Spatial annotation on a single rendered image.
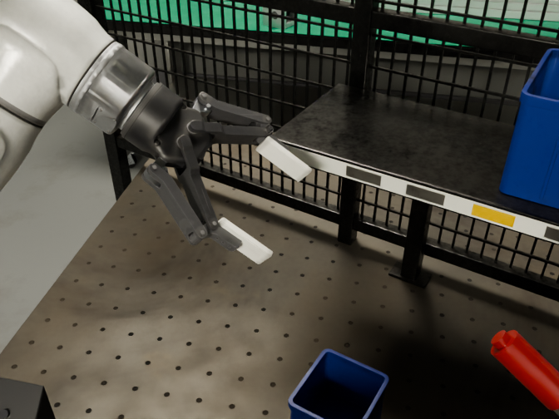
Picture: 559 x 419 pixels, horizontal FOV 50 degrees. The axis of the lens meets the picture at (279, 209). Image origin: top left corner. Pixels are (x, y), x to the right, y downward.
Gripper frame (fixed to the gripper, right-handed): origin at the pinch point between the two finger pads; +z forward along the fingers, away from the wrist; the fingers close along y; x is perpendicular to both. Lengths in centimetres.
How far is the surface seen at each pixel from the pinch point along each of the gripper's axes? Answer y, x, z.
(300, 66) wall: -204, -155, 22
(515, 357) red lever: 21.5, 30.2, 9.3
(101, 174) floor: -99, -187, -27
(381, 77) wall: -210, -133, 58
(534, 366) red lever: 21.5, 30.7, 10.5
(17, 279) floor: -31, -165, -27
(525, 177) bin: -12.0, 17.3, 20.2
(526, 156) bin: -12.7, 19.0, 18.2
